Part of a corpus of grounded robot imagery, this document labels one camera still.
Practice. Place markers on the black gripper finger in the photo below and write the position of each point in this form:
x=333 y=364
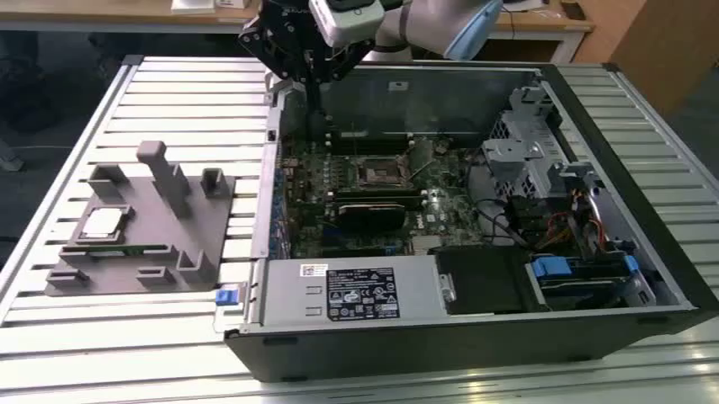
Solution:
x=348 y=59
x=275 y=50

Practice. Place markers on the metal socket locking lever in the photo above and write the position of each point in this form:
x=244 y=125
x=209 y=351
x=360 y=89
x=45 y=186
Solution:
x=356 y=143
x=424 y=168

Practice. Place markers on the silver CPU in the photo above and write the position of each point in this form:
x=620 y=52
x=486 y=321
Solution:
x=104 y=221

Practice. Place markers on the CPU socket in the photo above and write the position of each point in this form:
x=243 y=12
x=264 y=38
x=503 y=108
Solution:
x=382 y=172

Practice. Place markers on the small white labelled box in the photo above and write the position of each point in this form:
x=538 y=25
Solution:
x=231 y=3

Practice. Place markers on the white case sticker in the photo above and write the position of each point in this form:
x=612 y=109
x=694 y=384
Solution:
x=398 y=86

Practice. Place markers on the coin cell battery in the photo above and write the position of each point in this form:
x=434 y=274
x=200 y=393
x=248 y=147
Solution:
x=442 y=148

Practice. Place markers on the silver drive cage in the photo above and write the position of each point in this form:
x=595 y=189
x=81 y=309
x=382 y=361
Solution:
x=508 y=157

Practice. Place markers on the black graphics card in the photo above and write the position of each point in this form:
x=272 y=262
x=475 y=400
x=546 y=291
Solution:
x=371 y=219

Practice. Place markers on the green motherboard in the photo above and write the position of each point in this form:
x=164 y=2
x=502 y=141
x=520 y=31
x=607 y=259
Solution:
x=450 y=202

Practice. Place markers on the black phone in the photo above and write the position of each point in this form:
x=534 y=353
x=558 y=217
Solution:
x=572 y=10

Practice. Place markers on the grey parts rack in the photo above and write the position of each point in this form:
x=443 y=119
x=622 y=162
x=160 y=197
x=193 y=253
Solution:
x=145 y=219

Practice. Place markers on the silver chipset heatsink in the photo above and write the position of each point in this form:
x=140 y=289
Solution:
x=424 y=245

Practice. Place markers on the green RAM stick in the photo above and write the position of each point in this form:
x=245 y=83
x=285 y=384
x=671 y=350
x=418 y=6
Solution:
x=135 y=251

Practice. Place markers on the grey furniture foot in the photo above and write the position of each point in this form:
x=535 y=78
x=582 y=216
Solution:
x=11 y=162

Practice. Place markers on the wooden cabinet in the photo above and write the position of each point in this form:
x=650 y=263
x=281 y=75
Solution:
x=663 y=50

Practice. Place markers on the silver power supply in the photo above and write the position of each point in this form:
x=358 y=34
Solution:
x=287 y=294

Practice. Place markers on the black plastic shroud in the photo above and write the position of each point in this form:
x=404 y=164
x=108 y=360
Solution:
x=483 y=282

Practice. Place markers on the blue case latch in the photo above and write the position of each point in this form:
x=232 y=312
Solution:
x=225 y=296

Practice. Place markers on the blue disk carrier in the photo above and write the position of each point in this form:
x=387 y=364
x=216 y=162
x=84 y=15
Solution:
x=547 y=267

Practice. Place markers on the blue plastic clip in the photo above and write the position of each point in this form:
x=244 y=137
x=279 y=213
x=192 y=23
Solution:
x=630 y=265

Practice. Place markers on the black PC case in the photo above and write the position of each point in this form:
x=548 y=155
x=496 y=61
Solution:
x=394 y=357

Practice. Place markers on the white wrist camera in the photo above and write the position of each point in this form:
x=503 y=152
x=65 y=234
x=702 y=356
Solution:
x=348 y=25

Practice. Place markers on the wooden desk white frame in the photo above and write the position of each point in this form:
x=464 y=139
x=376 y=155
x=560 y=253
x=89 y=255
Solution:
x=539 y=23
x=112 y=12

